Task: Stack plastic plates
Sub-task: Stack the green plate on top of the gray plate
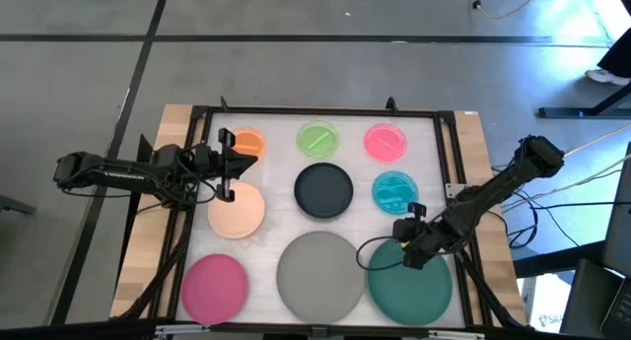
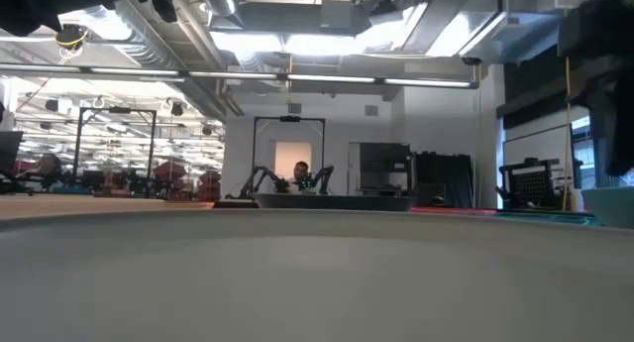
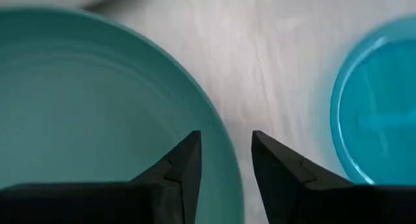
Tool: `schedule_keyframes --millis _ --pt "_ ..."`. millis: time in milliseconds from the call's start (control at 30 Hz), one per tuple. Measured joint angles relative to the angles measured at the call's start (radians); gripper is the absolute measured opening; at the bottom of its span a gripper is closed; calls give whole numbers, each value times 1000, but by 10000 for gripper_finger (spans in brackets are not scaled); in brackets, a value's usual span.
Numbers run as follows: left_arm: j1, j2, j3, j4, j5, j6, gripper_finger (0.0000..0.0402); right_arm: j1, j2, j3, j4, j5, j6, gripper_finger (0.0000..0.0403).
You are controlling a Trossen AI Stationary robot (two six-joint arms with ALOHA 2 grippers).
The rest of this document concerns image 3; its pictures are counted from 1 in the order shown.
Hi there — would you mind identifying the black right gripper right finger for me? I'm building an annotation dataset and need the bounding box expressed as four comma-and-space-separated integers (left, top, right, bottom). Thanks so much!
251, 130, 416, 224

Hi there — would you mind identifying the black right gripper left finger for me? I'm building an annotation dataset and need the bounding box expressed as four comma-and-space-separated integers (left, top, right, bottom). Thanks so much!
0, 130, 203, 224

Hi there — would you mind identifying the green plastic plate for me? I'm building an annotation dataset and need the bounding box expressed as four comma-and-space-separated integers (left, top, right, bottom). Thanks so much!
0, 6, 245, 224

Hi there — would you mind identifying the blue plastic plate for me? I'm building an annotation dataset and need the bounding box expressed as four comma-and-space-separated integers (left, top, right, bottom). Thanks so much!
330, 15, 416, 186

